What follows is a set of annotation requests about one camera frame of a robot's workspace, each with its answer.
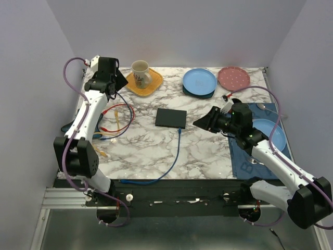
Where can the dark teal plate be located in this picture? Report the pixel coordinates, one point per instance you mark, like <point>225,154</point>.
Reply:
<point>205,95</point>

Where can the yellow woven coaster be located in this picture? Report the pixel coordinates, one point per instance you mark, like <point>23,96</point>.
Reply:
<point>157,80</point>

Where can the blue cloth placemat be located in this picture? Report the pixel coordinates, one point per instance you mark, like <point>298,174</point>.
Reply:
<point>241,168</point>

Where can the black network switch box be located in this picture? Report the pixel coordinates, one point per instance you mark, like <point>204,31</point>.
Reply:
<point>171,118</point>

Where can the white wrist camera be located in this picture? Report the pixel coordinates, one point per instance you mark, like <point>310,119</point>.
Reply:
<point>94,63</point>
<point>227,107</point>

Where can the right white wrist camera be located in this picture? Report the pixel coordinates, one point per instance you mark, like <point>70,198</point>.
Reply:
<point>227,107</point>

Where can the cream floral mug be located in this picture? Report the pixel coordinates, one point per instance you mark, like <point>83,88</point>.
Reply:
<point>142,77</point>

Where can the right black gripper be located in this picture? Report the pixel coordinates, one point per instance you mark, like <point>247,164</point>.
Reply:
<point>209,121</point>

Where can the black mounting base plate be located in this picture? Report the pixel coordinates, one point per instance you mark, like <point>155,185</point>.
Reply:
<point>187,198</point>

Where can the pink dotted plate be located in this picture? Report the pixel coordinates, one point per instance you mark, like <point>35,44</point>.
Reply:
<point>233,78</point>

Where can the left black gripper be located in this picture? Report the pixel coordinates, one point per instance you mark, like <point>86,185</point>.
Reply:
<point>120,79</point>

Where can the light blue plate on mat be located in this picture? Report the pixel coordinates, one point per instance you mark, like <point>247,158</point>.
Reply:
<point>266,126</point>

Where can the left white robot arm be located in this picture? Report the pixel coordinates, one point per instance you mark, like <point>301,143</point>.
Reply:
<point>74,151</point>

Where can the blue star-shaped dish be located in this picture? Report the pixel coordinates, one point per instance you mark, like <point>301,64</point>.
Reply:
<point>66,127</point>

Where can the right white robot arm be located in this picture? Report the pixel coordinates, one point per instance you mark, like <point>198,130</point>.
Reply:
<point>305,198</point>

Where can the metal spoon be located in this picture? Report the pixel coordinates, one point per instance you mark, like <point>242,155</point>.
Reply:
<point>263,107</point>

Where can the brown orange cup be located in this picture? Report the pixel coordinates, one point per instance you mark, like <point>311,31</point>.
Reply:
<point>235,100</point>

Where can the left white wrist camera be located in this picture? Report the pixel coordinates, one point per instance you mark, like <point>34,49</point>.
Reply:
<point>94,63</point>

